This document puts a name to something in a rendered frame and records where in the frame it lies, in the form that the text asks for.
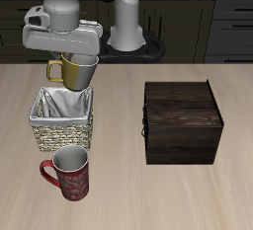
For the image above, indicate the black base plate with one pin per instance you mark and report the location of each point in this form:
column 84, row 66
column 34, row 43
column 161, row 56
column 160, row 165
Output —
column 154, row 48

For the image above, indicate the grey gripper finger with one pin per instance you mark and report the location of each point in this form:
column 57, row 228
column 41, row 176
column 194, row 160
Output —
column 56, row 55

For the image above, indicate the dark wooden cabinet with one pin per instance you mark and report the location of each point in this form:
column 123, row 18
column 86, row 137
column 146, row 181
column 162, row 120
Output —
column 181, row 122

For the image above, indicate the red patterned mug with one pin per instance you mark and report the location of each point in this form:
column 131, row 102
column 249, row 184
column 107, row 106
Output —
column 70, row 174

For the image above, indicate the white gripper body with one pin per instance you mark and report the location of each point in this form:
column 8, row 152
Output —
column 62, row 39

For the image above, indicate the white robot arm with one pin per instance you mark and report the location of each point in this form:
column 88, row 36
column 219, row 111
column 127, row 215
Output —
column 126, row 23

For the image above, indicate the white and yellow mug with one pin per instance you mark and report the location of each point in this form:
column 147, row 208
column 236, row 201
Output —
column 76, row 72

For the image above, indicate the white lined wicker basket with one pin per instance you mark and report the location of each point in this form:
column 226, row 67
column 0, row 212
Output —
column 62, row 115

